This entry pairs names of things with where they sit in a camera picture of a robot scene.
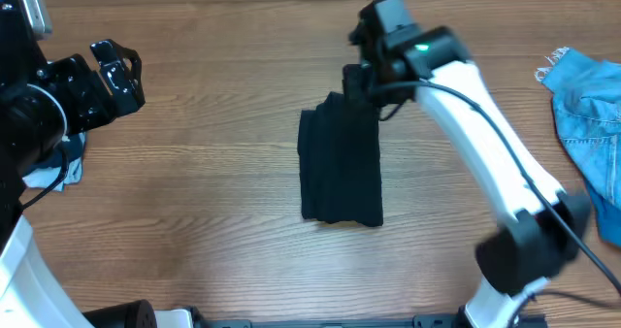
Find black t-shirt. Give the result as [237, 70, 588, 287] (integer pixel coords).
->
[297, 92, 383, 227]

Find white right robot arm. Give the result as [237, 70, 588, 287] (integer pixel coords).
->
[343, 22, 590, 328]

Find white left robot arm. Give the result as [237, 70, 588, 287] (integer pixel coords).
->
[1, 37, 195, 328]

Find folded navy garment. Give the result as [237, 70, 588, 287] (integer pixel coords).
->
[32, 133, 86, 169]

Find blue denim jeans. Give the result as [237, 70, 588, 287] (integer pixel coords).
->
[535, 47, 620, 247]

